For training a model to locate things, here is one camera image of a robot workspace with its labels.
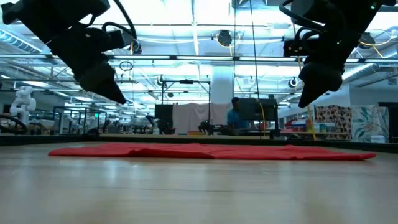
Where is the black curved tube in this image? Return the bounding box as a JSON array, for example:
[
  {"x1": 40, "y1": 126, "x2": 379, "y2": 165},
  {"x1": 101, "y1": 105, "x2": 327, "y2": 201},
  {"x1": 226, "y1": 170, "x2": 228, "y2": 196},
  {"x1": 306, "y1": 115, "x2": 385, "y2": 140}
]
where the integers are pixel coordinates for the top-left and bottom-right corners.
[{"x1": 0, "y1": 114, "x2": 28, "y2": 135}]

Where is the person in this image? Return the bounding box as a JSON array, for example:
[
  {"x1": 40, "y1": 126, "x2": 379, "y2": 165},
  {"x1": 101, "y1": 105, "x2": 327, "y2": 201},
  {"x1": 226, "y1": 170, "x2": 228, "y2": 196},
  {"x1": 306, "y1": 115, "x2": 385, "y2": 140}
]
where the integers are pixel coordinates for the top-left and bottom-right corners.
[{"x1": 226, "y1": 96, "x2": 249, "y2": 132}]

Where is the black cabinet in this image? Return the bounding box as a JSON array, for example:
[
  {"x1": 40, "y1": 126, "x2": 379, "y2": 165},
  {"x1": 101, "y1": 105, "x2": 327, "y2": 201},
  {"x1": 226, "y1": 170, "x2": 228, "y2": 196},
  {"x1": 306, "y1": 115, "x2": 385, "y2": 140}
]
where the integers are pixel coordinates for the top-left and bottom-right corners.
[{"x1": 378, "y1": 101, "x2": 398, "y2": 144}]

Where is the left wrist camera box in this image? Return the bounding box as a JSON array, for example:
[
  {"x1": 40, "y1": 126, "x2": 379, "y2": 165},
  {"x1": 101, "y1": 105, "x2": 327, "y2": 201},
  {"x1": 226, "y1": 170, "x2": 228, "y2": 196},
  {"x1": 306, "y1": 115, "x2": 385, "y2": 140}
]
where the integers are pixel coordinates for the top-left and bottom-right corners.
[{"x1": 105, "y1": 29, "x2": 137, "y2": 52}]

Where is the floral pattern fabric panel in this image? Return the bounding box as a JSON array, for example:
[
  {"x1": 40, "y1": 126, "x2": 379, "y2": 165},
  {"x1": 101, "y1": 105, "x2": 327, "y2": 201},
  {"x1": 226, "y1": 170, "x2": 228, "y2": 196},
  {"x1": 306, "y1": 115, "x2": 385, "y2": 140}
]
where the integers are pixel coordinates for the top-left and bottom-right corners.
[{"x1": 351, "y1": 105, "x2": 390, "y2": 144}]

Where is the black hanging cable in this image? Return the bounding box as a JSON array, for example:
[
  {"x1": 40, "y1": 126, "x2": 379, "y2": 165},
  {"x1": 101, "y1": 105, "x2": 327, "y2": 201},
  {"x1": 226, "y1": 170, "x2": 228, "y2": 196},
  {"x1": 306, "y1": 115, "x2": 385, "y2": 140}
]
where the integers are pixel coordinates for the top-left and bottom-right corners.
[{"x1": 249, "y1": 0, "x2": 262, "y2": 139}]

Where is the black screen panel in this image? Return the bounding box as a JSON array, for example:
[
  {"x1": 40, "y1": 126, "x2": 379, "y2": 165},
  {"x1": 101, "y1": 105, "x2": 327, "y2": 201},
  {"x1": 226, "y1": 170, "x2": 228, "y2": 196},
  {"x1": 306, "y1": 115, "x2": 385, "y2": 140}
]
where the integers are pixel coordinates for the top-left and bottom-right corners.
[{"x1": 154, "y1": 104, "x2": 174, "y2": 134}]

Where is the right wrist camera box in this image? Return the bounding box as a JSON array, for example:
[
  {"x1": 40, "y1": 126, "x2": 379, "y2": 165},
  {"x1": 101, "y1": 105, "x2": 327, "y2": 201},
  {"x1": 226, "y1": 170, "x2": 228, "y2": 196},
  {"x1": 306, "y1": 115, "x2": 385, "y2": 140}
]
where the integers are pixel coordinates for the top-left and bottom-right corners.
[{"x1": 282, "y1": 39, "x2": 323, "y2": 58}]

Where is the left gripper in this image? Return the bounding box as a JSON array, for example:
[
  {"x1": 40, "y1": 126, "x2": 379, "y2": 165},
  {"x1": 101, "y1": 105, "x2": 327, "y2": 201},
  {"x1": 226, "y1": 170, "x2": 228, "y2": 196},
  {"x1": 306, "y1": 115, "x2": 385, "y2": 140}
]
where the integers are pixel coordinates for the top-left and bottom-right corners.
[{"x1": 46, "y1": 25, "x2": 127, "y2": 105}]

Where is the black metal table frame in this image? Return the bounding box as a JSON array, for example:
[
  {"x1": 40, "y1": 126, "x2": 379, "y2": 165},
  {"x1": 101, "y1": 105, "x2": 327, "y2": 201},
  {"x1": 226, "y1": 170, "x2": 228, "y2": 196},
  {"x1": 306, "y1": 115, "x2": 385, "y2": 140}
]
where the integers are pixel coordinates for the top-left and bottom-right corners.
[{"x1": 0, "y1": 133, "x2": 398, "y2": 153}]

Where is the black enclosure frame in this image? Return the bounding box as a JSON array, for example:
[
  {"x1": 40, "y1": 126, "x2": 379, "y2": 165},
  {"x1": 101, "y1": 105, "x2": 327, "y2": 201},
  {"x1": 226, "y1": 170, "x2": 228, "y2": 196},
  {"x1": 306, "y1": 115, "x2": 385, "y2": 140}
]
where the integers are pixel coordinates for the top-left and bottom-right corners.
[{"x1": 52, "y1": 106, "x2": 108, "y2": 135}]

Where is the short yellow cable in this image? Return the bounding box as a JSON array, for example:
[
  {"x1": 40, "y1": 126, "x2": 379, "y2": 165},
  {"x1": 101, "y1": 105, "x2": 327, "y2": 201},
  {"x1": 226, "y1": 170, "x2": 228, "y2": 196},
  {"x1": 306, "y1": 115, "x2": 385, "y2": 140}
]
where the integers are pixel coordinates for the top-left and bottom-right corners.
[{"x1": 258, "y1": 101, "x2": 267, "y2": 131}]

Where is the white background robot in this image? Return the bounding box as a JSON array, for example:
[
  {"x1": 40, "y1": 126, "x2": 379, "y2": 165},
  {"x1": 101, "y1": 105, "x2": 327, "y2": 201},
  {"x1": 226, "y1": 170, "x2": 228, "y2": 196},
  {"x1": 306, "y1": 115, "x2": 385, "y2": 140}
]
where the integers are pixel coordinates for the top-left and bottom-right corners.
[{"x1": 9, "y1": 86, "x2": 37, "y2": 125}]

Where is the black monitor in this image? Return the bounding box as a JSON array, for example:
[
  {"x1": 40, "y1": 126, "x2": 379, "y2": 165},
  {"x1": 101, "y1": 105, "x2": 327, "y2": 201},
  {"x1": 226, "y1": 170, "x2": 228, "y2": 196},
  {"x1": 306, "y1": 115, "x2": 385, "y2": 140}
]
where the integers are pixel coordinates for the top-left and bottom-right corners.
[{"x1": 238, "y1": 98, "x2": 280, "y2": 122}]

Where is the leopard pattern fabric panel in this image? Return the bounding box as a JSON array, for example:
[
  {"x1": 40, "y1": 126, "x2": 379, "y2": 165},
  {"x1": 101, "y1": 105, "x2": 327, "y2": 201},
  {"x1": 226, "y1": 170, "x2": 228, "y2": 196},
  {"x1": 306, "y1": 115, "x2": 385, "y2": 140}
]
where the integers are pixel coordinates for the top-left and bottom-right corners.
[{"x1": 313, "y1": 104, "x2": 353, "y2": 141}]

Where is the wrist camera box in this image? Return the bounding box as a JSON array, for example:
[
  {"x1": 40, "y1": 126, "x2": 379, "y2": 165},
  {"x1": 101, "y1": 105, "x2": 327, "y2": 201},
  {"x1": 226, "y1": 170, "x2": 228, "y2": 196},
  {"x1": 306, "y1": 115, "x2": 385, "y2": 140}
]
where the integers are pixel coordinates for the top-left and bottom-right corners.
[
  {"x1": 282, "y1": 39, "x2": 323, "y2": 58},
  {"x1": 105, "y1": 29, "x2": 137, "y2": 52}
]

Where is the black metal rig frame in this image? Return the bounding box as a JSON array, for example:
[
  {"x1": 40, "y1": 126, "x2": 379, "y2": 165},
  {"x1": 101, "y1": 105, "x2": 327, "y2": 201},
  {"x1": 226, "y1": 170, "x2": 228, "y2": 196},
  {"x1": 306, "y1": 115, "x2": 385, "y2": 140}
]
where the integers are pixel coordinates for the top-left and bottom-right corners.
[{"x1": 160, "y1": 79, "x2": 211, "y2": 135}]

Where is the white hanging sheet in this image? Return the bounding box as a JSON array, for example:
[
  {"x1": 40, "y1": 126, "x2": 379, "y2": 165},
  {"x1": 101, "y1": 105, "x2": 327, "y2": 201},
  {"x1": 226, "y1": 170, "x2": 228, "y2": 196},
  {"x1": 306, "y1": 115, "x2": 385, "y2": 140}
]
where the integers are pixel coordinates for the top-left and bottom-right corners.
[{"x1": 172, "y1": 102, "x2": 233, "y2": 134}]

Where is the red cloth napkin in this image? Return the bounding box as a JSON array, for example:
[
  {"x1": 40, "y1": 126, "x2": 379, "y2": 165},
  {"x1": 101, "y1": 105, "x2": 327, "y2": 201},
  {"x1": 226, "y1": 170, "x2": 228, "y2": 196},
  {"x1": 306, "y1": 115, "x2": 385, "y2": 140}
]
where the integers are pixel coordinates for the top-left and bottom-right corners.
[{"x1": 48, "y1": 142, "x2": 377, "y2": 162}]

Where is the long yellow cable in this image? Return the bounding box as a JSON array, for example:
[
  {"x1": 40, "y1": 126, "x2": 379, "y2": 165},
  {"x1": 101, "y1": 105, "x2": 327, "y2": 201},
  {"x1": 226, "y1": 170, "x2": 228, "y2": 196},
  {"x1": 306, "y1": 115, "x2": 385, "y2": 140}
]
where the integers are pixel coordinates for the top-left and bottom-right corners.
[{"x1": 290, "y1": 21, "x2": 317, "y2": 141}]

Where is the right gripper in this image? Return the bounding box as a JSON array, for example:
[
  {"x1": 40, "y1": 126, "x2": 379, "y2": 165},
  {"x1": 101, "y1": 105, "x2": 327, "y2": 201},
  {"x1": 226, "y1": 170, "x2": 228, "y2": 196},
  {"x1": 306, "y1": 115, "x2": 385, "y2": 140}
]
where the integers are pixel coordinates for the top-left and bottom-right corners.
[{"x1": 297, "y1": 18, "x2": 361, "y2": 109}]

